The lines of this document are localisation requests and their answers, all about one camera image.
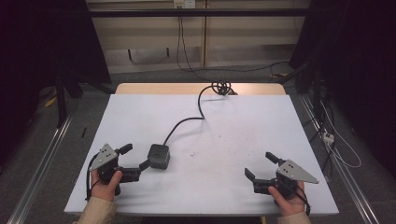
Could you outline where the white table cover sheet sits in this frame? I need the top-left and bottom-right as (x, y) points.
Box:
(64, 93), (340, 217)

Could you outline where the white floor cable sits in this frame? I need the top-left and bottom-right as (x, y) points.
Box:
(319, 100), (362, 170)

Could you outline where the black metal stand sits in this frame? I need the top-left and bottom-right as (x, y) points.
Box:
(53, 60), (69, 129)

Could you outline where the person's left hand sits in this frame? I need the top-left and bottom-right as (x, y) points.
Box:
(90, 170), (123, 203)

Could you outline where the metal floor rail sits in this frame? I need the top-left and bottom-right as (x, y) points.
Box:
(7, 113), (77, 224)
(299, 93), (381, 224)

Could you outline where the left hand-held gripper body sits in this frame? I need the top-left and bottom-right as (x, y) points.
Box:
(89, 143), (142, 196)

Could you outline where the white wall socket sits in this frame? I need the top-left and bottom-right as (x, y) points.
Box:
(173, 0), (196, 9)

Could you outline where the black wall cable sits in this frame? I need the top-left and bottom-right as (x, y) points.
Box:
(179, 15), (292, 82)
(176, 15), (188, 73)

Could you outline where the black horizontal frame bar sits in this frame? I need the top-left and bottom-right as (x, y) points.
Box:
(52, 8), (312, 19)

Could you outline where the black cube power adapter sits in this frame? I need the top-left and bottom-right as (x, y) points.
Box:
(147, 143), (171, 170)

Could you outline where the right hand-held gripper black cable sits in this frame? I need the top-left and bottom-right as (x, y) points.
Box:
(290, 186), (312, 217)

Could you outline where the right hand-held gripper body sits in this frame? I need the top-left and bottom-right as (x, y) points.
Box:
(252, 159), (319, 200)

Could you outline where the hand-held gripper black cable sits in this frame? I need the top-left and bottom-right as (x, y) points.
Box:
(84, 153), (101, 203)
(290, 186), (312, 217)

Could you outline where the left hand-held gripper black cable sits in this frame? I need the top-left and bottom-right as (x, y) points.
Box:
(84, 153), (101, 203)

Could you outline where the white power strip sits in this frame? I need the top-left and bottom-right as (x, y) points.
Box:
(322, 131), (336, 146)

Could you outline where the person's right hand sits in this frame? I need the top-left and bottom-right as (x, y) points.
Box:
(268, 181), (307, 217)

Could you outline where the black adapter cable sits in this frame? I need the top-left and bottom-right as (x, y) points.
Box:
(163, 79), (239, 147)

